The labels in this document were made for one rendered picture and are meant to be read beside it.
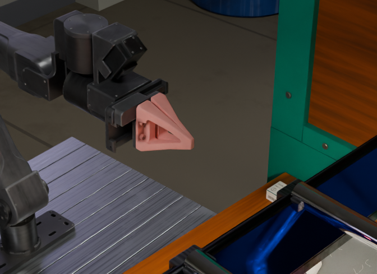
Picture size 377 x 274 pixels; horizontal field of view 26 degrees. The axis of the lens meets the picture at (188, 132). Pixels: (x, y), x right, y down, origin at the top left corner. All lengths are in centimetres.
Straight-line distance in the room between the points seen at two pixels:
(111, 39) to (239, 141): 195
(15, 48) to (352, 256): 62
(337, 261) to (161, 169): 151
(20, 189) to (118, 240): 22
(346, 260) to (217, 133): 168
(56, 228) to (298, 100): 48
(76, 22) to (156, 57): 241
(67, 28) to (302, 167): 56
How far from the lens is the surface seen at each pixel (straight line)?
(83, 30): 104
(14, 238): 141
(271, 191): 138
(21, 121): 308
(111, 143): 102
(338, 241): 88
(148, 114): 100
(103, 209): 153
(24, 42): 116
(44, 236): 147
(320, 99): 136
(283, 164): 146
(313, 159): 141
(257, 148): 288
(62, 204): 155
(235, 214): 136
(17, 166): 135
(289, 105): 139
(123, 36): 101
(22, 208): 135
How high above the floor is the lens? 162
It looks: 33 degrees down
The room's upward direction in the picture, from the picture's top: straight up
